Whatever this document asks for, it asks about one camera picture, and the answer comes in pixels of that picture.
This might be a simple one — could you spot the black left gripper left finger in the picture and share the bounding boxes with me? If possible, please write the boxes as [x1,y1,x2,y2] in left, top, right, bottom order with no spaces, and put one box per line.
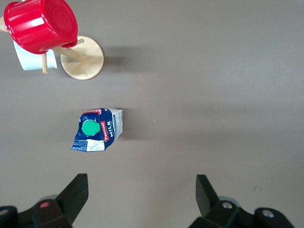
[56,173,89,224]

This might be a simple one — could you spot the blue white milk carton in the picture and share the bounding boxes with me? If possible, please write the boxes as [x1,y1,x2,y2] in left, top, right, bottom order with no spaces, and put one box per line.
[71,107,124,152]

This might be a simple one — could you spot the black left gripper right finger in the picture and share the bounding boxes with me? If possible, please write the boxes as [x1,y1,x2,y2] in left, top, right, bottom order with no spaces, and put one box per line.
[195,174,219,218]

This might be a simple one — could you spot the wooden mug tree stand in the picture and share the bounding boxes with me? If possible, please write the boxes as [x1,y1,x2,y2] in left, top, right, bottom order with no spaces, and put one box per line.
[0,0,105,80]

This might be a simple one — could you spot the red plastic cup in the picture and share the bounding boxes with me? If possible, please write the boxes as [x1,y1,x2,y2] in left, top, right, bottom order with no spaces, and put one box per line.
[3,0,78,55]

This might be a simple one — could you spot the white plastic cup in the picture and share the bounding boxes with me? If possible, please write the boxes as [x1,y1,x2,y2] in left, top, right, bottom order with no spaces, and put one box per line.
[13,40,58,71]

